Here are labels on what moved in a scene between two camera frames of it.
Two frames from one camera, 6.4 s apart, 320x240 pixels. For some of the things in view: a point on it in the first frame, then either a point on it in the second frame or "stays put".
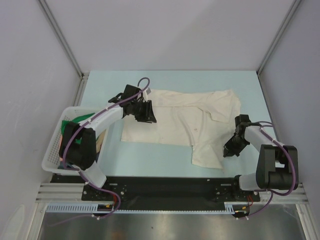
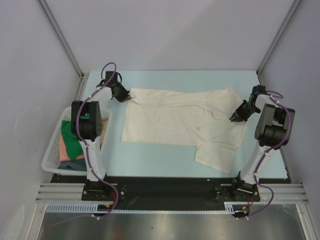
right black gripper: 236,142 to 242,111
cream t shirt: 206,120 stays put
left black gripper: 148,116 to 125,93
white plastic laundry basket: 52,162 stays put
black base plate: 110,196 stays put
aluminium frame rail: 73,192 stays put
